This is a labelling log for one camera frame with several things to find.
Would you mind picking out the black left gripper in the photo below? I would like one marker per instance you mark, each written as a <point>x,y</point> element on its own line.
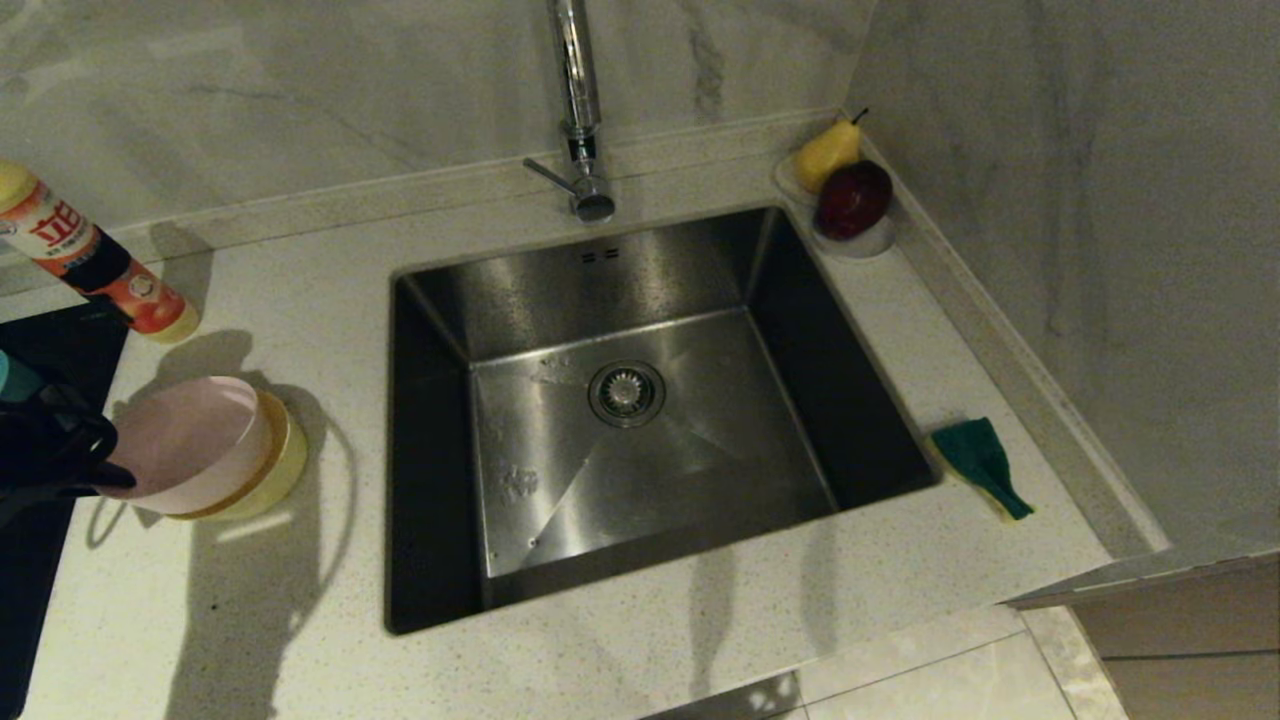
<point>20,450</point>

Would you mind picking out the pink plastic bowl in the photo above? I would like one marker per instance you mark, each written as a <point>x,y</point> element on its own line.
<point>185,445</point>

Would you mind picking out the blue plastic bowl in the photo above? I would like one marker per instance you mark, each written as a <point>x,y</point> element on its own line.
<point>15,378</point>

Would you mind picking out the yellow plastic bowl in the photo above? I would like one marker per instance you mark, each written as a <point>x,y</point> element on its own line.
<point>285,465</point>

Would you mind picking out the yellow dish soap bottle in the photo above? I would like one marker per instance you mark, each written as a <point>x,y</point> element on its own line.
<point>70,245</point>

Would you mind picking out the chrome faucet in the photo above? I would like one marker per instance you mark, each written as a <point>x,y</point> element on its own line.
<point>578,100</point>

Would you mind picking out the yellow green sponge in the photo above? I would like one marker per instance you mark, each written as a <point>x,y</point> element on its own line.
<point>975,455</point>

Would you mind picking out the stainless steel sink basin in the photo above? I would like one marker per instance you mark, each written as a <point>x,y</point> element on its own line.
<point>700,480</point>

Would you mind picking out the black induction cooktop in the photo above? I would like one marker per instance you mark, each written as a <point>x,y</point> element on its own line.
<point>30,600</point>

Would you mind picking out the round metal drain strainer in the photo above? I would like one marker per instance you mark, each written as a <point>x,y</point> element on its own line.
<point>627,393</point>

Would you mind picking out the yellow pear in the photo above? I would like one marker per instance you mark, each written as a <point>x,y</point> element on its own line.
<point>825,155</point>

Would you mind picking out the dark red apple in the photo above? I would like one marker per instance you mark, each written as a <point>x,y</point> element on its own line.
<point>852,200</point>

